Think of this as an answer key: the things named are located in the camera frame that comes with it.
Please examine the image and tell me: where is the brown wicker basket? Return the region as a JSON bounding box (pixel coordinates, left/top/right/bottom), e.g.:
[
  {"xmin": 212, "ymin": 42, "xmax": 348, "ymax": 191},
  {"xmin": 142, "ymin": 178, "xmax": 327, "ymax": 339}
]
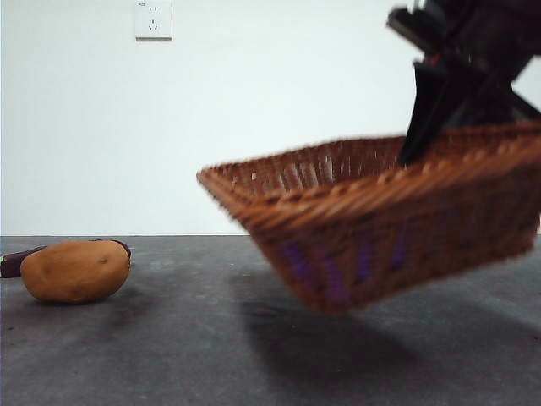
[{"xmin": 196, "ymin": 122, "xmax": 541, "ymax": 316}]

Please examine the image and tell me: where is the brown potato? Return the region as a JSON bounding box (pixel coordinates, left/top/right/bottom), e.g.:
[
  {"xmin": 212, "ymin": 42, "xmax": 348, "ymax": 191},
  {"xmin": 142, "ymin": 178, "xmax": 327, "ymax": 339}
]
[{"xmin": 19, "ymin": 239, "xmax": 130, "ymax": 305}]

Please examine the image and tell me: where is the dark purple eggplant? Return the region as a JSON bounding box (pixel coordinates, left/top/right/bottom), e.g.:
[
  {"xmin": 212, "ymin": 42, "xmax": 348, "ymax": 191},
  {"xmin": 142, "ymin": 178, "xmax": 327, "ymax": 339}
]
[{"xmin": 0, "ymin": 239, "xmax": 132, "ymax": 279}]

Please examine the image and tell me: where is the white wall socket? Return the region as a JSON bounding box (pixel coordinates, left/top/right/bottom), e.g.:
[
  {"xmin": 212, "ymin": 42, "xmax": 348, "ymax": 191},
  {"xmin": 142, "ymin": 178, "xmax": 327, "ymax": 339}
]
[{"xmin": 134, "ymin": 0, "xmax": 173, "ymax": 41}]

